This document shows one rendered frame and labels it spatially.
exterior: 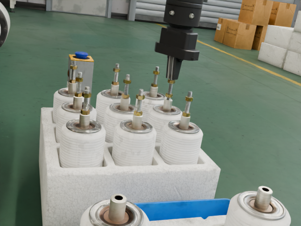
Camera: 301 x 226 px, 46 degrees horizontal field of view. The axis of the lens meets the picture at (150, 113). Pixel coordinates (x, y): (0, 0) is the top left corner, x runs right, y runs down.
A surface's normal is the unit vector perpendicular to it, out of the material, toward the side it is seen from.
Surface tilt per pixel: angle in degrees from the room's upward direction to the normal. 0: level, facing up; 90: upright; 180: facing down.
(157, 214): 88
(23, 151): 0
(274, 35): 90
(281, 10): 90
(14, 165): 0
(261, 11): 90
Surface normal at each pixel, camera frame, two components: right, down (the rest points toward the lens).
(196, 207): 0.29, 0.33
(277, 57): -0.94, -0.02
